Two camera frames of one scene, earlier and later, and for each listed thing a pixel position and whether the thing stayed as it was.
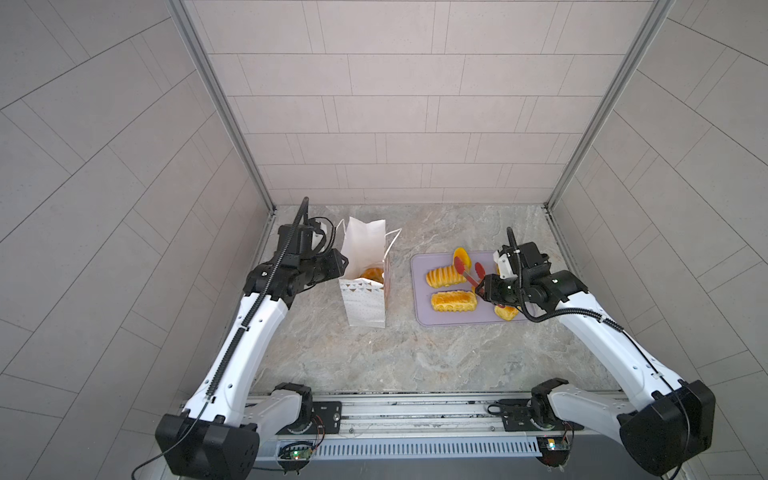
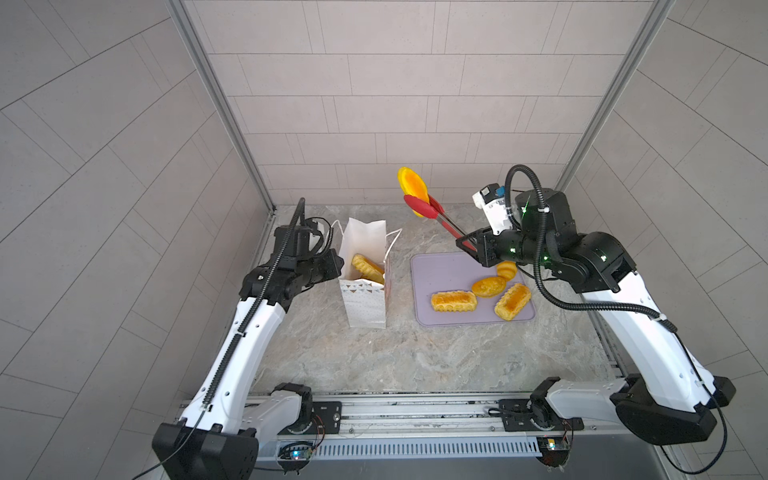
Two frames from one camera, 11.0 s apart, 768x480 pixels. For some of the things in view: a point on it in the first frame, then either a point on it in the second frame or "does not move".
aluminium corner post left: [195, 42] does not move
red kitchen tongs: [459, 265] → [430, 208]
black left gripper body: [317, 268] does not move
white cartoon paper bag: [365, 281] does not move
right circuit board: [554, 450] does not move
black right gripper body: [500, 291] → [511, 245]
